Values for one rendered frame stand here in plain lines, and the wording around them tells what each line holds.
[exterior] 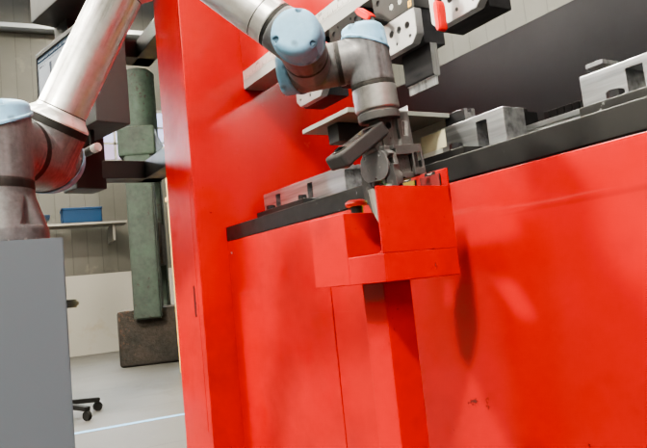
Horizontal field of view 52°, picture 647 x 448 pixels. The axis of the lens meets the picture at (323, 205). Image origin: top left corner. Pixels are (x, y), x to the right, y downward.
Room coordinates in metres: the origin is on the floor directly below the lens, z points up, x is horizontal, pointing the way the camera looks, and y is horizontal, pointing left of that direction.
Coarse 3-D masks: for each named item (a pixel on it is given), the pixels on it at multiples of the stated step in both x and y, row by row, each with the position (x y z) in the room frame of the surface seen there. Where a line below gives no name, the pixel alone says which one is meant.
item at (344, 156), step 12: (360, 132) 1.08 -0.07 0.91; (372, 132) 1.05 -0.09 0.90; (384, 132) 1.07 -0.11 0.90; (348, 144) 1.05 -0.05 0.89; (360, 144) 1.04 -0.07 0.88; (372, 144) 1.05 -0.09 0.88; (336, 156) 1.02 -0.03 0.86; (348, 156) 1.02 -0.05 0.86; (360, 156) 1.04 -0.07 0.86; (336, 168) 1.04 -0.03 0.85
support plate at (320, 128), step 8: (344, 112) 1.26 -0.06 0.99; (352, 112) 1.26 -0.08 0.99; (408, 112) 1.33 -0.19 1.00; (416, 112) 1.34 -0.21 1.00; (424, 112) 1.35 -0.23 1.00; (328, 120) 1.31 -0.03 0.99; (336, 120) 1.31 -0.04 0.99; (344, 120) 1.32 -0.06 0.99; (352, 120) 1.33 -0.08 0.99; (416, 120) 1.38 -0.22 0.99; (424, 120) 1.39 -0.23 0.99; (432, 120) 1.40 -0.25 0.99; (440, 120) 1.41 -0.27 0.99; (312, 128) 1.36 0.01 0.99; (320, 128) 1.36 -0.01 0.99; (416, 128) 1.46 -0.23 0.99
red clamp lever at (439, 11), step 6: (438, 0) 1.30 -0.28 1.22; (438, 6) 1.29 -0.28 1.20; (444, 6) 1.30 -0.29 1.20; (438, 12) 1.30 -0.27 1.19; (444, 12) 1.30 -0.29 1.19; (438, 18) 1.29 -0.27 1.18; (444, 18) 1.30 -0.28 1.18; (438, 24) 1.30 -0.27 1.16; (444, 24) 1.30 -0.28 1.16; (438, 30) 1.30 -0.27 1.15; (444, 30) 1.30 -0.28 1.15
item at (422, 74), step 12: (420, 48) 1.45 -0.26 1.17; (432, 48) 1.43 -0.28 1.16; (408, 60) 1.49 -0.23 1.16; (420, 60) 1.46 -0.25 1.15; (432, 60) 1.43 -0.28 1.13; (408, 72) 1.50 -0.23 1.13; (420, 72) 1.46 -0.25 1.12; (432, 72) 1.43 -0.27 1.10; (408, 84) 1.50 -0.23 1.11; (420, 84) 1.48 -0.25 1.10; (432, 84) 1.44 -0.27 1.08
